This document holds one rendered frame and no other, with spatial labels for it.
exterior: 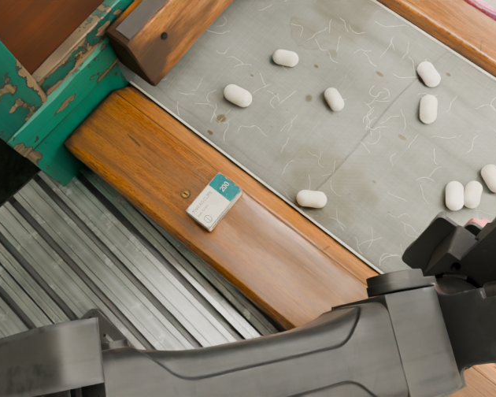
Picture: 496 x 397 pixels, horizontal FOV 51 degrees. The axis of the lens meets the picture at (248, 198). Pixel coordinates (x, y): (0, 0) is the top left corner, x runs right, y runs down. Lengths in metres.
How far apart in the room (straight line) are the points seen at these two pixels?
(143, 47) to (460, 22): 0.41
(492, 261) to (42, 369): 0.34
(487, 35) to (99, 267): 0.59
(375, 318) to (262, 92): 0.42
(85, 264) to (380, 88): 0.45
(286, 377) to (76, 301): 0.48
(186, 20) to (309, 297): 0.35
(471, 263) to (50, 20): 0.45
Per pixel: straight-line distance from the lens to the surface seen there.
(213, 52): 0.72
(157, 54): 0.63
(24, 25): 0.56
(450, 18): 0.76
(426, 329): 0.36
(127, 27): 0.61
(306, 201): 0.62
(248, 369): 0.28
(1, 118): 0.59
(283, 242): 0.61
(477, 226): 0.52
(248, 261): 0.60
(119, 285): 0.72
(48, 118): 0.64
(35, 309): 0.75
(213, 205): 0.60
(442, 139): 0.70
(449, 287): 0.45
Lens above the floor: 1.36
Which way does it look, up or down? 75 degrees down
